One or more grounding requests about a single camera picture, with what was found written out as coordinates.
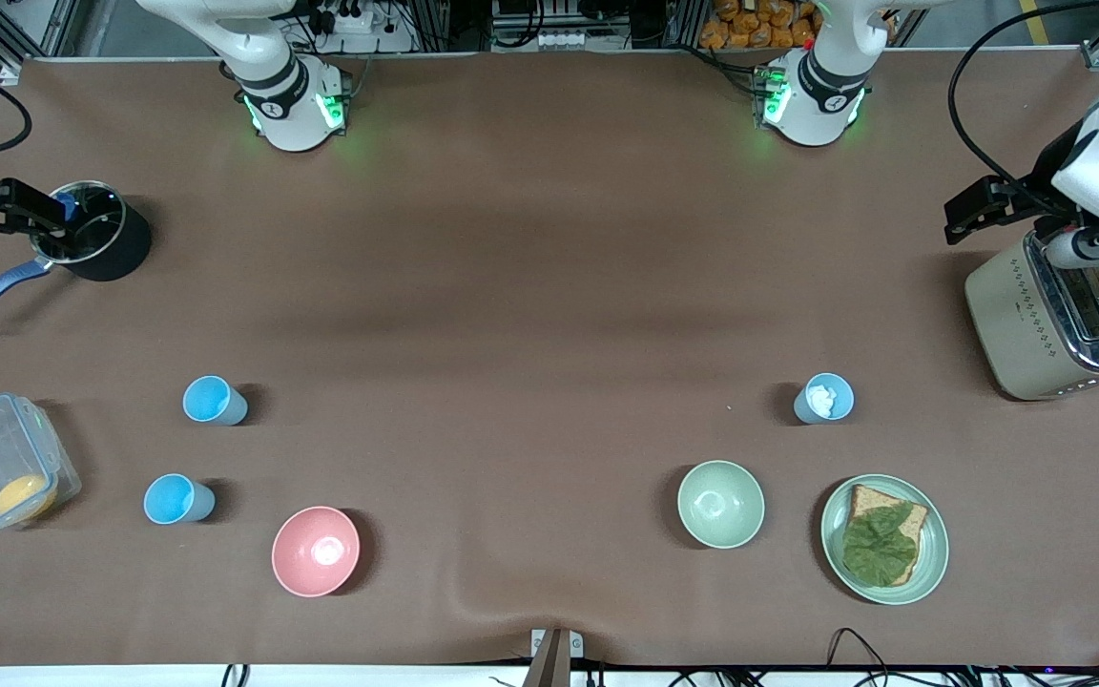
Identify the white power strip with plugs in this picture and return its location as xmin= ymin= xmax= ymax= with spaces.
xmin=306 ymin=0 xmax=381 ymax=37

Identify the brown bread slice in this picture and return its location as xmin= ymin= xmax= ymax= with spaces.
xmin=845 ymin=484 xmax=930 ymax=587

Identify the beige steel toaster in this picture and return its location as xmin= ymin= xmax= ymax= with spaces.
xmin=964 ymin=229 xmax=1099 ymax=402

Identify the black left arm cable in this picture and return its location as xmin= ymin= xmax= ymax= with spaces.
xmin=947 ymin=0 xmax=1099 ymax=192

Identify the bag of orange snacks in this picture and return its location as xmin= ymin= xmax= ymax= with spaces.
xmin=698 ymin=0 xmax=819 ymax=51

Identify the blue plastic cup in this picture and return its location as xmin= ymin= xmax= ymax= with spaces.
xmin=793 ymin=372 xmax=856 ymax=426
xmin=182 ymin=375 xmax=249 ymax=427
xmin=143 ymin=473 xmax=217 ymax=526

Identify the green lettuce leaf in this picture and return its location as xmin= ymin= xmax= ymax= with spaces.
xmin=841 ymin=503 xmax=921 ymax=587

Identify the orange round food piece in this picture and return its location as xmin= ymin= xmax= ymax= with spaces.
xmin=0 ymin=474 xmax=59 ymax=522

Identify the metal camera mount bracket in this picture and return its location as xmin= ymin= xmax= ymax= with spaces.
xmin=523 ymin=627 xmax=585 ymax=687

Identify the black looped floor cable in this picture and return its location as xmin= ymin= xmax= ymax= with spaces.
xmin=826 ymin=627 xmax=889 ymax=674

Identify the black pot with blue handle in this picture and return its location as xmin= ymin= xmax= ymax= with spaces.
xmin=0 ymin=180 xmax=153 ymax=329

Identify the pale green bowl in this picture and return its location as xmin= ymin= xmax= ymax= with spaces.
xmin=676 ymin=460 xmax=766 ymax=551

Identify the pink bowl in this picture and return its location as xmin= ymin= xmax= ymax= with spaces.
xmin=271 ymin=506 xmax=362 ymax=599

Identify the pale green plate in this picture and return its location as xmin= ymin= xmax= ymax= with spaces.
xmin=819 ymin=474 xmax=950 ymax=606

